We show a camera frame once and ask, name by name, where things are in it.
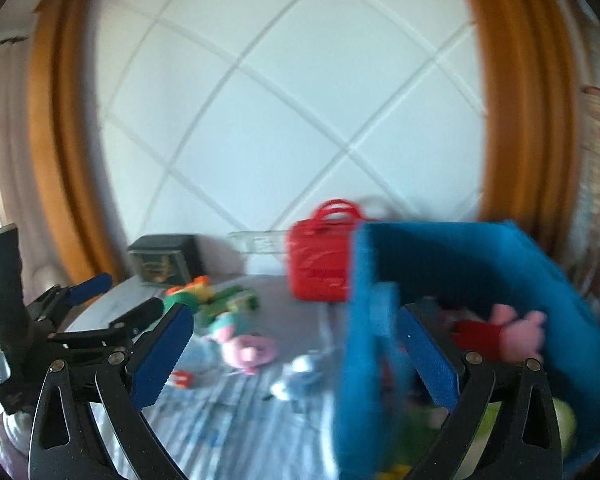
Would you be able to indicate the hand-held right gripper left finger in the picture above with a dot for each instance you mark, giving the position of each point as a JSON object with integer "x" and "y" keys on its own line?
{"x": 162, "y": 355}

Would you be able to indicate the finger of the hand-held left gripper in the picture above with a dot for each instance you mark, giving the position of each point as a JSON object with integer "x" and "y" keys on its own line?
{"x": 135, "y": 316}
{"x": 90, "y": 287}

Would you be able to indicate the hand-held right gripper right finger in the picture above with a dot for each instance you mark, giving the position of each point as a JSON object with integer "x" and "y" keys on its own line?
{"x": 430, "y": 360}

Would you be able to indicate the pink plush pig blue dress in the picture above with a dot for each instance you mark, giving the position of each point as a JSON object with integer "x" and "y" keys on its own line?
{"x": 250, "y": 352}

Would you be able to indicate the blue felt storage bin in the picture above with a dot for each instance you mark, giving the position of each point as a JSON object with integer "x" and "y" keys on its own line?
{"x": 480, "y": 260}

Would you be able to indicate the small white blue toy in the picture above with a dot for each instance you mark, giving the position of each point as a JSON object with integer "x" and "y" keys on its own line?
{"x": 300, "y": 366}

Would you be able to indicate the desktop with striped cloth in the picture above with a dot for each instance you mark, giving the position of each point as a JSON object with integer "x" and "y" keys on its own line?
{"x": 230, "y": 435}

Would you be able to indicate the small orange toy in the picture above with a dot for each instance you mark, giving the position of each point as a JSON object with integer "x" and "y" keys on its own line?
{"x": 182, "y": 380}

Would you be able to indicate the green yellow toy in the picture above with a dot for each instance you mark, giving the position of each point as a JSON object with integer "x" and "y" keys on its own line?
{"x": 427, "y": 432}

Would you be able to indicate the black box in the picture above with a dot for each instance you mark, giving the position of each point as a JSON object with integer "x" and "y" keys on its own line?
{"x": 180, "y": 255}

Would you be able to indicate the green toy truck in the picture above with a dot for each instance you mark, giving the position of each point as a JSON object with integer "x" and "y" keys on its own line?
{"x": 230, "y": 302}

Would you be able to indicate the pink plush pig red dress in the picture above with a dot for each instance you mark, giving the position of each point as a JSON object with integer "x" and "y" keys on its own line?
{"x": 520, "y": 335}

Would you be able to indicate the clear plastic container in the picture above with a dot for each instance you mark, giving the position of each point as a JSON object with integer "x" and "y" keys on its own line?
{"x": 260, "y": 242}

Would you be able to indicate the yellow-green ball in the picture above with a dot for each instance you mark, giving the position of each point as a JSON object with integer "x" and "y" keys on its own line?
{"x": 564, "y": 422}

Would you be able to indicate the red toy handbag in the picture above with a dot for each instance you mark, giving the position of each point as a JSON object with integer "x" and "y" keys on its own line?
{"x": 320, "y": 260}

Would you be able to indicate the pale curtain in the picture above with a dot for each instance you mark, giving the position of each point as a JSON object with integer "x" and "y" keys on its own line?
{"x": 10, "y": 160}

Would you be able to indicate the woven patterned hanging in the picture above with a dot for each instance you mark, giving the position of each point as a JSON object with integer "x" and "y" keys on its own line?
{"x": 597, "y": 185}

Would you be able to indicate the dark curtain rod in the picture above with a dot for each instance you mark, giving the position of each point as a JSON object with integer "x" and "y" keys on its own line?
{"x": 5, "y": 41}

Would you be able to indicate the orange wooden wall trim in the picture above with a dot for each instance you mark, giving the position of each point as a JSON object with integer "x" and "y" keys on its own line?
{"x": 520, "y": 110}
{"x": 65, "y": 135}

